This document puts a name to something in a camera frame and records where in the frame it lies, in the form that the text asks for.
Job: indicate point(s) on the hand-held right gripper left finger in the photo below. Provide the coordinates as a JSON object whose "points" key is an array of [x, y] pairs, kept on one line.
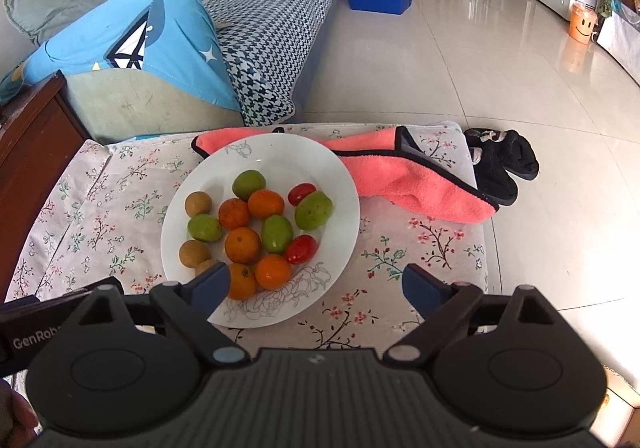
{"points": [[210, 285]]}

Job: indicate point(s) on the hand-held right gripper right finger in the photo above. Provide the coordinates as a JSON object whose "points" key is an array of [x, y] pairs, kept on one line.
{"points": [[422, 289]]}

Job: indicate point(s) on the brown longan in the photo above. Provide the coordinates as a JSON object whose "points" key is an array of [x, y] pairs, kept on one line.
{"points": [[197, 204], [204, 268], [194, 253]]}

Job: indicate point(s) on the orange mandarin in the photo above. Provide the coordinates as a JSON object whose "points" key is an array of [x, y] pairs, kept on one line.
{"points": [[234, 213], [242, 244], [273, 271], [266, 203], [242, 284]]}

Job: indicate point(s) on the green jujube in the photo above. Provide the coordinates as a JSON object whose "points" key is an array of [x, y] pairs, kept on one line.
{"points": [[276, 233], [313, 209], [204, 227], [248, 184]]}

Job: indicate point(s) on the red cherry tomato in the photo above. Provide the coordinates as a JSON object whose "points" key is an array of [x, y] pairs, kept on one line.
{"points": [[301, 249], [301, 193]]}

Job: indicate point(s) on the white plate with flower print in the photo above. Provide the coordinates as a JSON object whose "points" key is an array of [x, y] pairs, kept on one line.
{"points": [[310, 168]]}

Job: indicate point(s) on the person's left hand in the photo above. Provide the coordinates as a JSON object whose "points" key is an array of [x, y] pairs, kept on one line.
{"points": [[15, 423]]}

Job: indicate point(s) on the floral tablecloth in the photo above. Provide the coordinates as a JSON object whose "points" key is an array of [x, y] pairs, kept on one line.
{"points": [[400, 238]]}

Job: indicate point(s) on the pink towel with black trim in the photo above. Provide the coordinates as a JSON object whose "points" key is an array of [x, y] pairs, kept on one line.
{"points": [[410, 183]]}

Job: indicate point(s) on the black slipper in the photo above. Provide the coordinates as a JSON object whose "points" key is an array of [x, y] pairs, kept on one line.
{"points": [[520, 155], [495, 183]]}

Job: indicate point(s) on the brown wooden headboard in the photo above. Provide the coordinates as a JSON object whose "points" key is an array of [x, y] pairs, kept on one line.
{"points": [[30, 153]]}

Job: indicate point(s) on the pale green cushion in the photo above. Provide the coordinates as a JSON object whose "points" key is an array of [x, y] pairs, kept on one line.
{"points": [[150, 113]]}

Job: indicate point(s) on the houndstooth sofa cover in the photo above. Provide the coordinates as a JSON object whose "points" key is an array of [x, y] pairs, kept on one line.
{"points": [[280, 28]]}

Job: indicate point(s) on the blue printed cushion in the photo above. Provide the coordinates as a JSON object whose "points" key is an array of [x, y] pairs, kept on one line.
{"points": [[175, 18]]}

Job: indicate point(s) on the orange smiley bucket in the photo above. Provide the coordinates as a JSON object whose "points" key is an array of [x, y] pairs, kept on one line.
{"points": [[582, 25]]}

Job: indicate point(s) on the white covered table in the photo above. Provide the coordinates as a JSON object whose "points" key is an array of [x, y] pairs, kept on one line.
{"points": [[622, 38]]}

